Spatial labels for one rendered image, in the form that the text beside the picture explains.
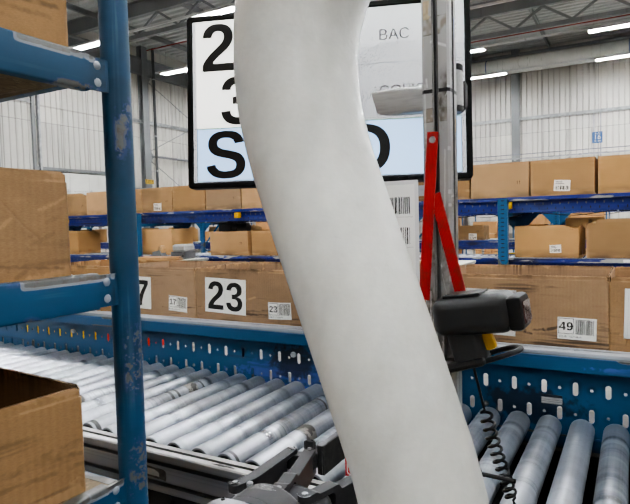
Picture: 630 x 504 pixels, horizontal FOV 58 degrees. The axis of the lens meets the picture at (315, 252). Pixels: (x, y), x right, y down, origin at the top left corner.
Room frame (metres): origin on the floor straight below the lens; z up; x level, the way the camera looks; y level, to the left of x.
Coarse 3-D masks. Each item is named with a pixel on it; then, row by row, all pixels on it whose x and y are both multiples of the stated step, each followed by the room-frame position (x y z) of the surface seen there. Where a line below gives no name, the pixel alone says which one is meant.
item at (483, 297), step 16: (448, 304) 0.74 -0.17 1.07; (464, 304) 0.73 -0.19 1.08; (480, 304) 0.72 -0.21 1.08; (496, 304) 0.71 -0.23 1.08; (512, 304) 0.70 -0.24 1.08; (528, 304) 0.73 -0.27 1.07; (448, 320) 0.74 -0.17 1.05; (464, 320) 0.73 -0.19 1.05; (480, 320) 0.72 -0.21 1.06; (496, 320) 0.71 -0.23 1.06; (512, 320) 0.70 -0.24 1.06; (528, 320) 0.72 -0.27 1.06; (448, 336) 0.76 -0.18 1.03; (464, 336) 0.74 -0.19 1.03; (480, 336) 0.74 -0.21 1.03; (464, 352) 0.74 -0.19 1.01; (480, 352) 0.74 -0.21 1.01; (448, 368) 0.75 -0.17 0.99; (464, 368) 0.74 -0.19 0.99
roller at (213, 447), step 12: (300, 396) 1.42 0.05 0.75; (312, 396) 1.45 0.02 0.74; (276, 408) 1.33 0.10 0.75; (288, 408) 1.35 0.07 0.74; (252, 420) 1.25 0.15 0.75; (264, 420) 1.26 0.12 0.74; (276, 420) 1.30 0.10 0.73; (228, 432) 1.17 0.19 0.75; (240, 432) 1.19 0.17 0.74; (252, 432) 1.22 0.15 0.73; (204, 444) 1.11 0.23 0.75; (216, 444) 1.12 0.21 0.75; (228, 444) 1.14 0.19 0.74; (216, 456) 1.11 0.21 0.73
